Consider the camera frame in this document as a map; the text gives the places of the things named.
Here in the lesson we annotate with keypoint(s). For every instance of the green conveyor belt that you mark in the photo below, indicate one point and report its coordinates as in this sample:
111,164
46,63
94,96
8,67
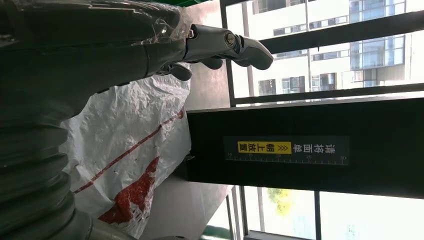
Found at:
217,233

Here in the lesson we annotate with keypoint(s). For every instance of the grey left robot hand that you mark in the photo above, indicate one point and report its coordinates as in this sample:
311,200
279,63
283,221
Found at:
82,49

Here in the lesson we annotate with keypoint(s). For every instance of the yellow black scanner label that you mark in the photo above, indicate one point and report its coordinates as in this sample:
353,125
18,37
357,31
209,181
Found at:
265,147

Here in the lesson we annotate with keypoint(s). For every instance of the white poly parcel red stripe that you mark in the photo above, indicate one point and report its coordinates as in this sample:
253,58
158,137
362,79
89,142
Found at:
132,126

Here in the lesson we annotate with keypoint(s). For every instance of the black inbound scanner machine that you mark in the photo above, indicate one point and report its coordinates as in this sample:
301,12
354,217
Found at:
298,116

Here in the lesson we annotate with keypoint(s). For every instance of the dark window frame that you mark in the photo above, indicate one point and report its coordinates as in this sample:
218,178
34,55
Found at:
331,33

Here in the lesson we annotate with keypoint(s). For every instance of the building outside window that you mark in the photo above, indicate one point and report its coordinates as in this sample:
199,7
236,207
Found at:
288,16

